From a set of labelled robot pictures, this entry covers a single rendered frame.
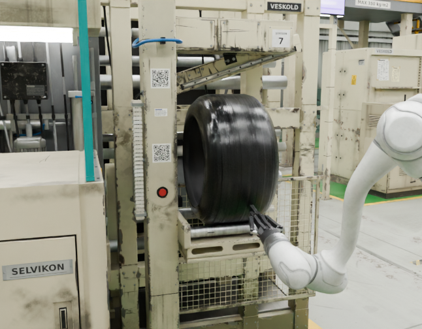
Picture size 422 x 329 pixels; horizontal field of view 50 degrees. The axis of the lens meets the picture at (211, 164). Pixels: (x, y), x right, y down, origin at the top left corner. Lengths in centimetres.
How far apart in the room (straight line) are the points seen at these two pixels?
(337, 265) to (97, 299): 78
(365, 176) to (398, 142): 28
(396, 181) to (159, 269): 494
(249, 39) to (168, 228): 94
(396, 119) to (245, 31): 119
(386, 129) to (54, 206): 77
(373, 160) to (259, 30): 105
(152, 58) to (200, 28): 39
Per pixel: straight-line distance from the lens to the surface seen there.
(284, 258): 147
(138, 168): 183
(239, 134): 172
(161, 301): 201
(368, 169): 137
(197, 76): 224
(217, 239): 189
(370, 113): 656
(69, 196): 108
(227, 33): 215
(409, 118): 112
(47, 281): 113
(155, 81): 180
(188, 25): 210
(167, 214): 188
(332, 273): 156
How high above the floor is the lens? 148
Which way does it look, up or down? 10 degrees down
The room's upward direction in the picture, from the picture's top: straight up
